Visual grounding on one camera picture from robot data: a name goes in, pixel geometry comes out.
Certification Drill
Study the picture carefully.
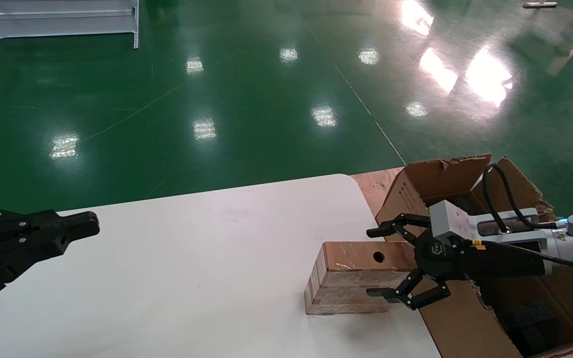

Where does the black cable with yellow tag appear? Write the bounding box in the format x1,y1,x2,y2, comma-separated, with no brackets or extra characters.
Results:
471,240,573,272

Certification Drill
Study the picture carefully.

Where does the black foam block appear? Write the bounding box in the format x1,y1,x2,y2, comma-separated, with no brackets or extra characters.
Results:
441,195,474,210
503,297,573,357

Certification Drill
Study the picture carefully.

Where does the big brown cardboard box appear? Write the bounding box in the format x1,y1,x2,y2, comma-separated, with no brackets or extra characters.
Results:
375,154,573,358

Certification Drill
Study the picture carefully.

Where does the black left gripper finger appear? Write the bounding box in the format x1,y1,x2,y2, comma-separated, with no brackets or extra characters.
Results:
0,204,100,249
0,228,100,314

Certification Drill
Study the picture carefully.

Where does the white metal shelf rack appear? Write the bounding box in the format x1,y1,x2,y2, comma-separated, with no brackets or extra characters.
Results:
0,0,140,58

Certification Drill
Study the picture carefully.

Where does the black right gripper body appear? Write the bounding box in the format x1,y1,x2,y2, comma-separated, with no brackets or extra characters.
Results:
413,233,553,282

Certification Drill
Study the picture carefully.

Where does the brown wooden pallet board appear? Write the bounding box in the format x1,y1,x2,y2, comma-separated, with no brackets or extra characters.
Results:
350,168,407,218

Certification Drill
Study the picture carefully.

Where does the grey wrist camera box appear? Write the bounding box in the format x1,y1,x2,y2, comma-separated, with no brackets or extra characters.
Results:
428,200,472,240

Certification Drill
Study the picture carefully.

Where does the silver camera mount bracket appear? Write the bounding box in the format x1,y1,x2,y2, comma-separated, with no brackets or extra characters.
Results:
468,207,554,249

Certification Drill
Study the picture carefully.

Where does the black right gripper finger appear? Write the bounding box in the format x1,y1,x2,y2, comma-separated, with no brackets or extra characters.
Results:
366,213,432,244
366,270,452,312

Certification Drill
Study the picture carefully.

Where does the small brown cardboard box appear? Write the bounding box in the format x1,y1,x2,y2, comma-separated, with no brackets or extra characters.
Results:
304,241,422,315

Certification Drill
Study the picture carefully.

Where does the black looped cable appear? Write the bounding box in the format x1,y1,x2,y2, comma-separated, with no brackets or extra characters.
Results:
481,163,559,234

